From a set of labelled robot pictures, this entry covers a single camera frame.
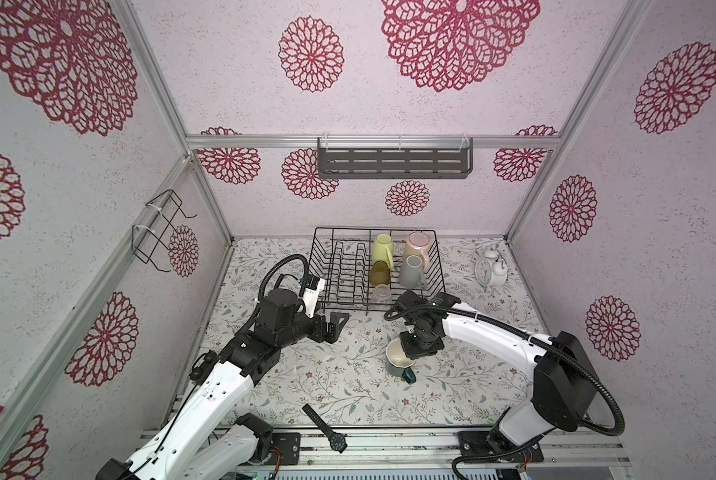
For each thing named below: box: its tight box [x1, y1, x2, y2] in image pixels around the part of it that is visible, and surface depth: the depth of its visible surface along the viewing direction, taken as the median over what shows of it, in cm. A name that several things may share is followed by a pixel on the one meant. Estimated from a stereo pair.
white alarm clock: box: [475, 248, 508, 287], surface depth 102 cm
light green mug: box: [372, 233, 395, 269], surface depth 105 cm
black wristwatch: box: [302, 403, 348, 453], surface depth 78 cm
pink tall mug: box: [404, 231, 431, 271], surface depth 102 cm
